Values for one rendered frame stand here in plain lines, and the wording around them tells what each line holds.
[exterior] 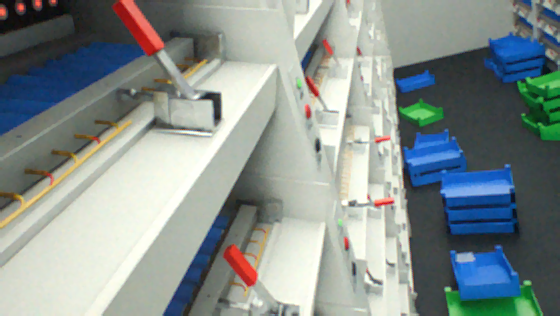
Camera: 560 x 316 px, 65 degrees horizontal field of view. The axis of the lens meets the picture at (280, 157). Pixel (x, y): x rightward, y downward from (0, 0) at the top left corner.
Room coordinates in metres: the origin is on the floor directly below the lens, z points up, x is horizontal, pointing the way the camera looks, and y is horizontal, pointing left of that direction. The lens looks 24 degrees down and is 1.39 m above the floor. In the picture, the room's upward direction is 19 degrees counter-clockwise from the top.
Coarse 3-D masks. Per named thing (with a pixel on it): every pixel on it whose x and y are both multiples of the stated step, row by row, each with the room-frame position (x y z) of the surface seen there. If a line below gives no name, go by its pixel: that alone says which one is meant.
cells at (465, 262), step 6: (456, 258) 1.42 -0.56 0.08; (462, 258) 1.41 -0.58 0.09; (468, 258) 1.39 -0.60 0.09; (456, 264) 1.40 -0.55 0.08; (462, 264) 1.37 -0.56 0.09; (468, 264) 1.37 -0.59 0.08; (474, 264) 1.37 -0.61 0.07; (462, 270) 1.36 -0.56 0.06; (468, 270) 1.36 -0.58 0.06; (474, 270) 1.35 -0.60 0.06; (462, 276) 1.36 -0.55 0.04
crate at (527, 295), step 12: (528, 288) 1.18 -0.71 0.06; (456, 300) 1.28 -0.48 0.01; (468, 300) 1.26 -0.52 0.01; (480, 300) 1.25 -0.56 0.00; (492, 300) 1.23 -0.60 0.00; (504, 300) 1.21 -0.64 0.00; (516, 300) 1.20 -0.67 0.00; (528, 300) 1.18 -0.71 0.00; (456, 312) 1.23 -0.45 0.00; (468, 312) 1.21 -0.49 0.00; (480, 312) 1.20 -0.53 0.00; (492, 312) 1.18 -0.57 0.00; (504, 312) 1.16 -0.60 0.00; (516, 312) 1.15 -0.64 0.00; (528, 312) 1.13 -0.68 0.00; (540, 312) 1.07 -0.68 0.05
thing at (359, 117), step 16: (352, 112) 1.10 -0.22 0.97; (368, 112) 1.08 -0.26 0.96; (352, 128) 1.07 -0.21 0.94; (368, 128) 1.07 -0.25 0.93; (368, 144) 0.97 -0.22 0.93; (352, 160) 0.90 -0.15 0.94; (352, 176) 0.83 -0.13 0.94; (352, 192) 0.77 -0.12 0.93; (352, 224) 0.66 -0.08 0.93; (352, 240) 0.62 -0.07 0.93
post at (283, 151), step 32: (64, 0) 0.49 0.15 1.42; (160, 0) 0.46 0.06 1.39; (192, 0) 0.45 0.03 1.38; (224, 0) 0.44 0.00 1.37; (256, 0) 0.43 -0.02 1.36; (288, 32) 0.50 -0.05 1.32; (288, 64) 0.46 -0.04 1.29; (288, 96) 0.43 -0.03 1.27; (288, 128) 0.43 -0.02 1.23; (256, 160) 0.44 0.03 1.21; (288, 160) 0.43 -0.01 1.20; (352, 256) 0.50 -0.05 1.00; (320, 288) 0.44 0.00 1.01; (352, 288) 0.45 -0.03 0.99
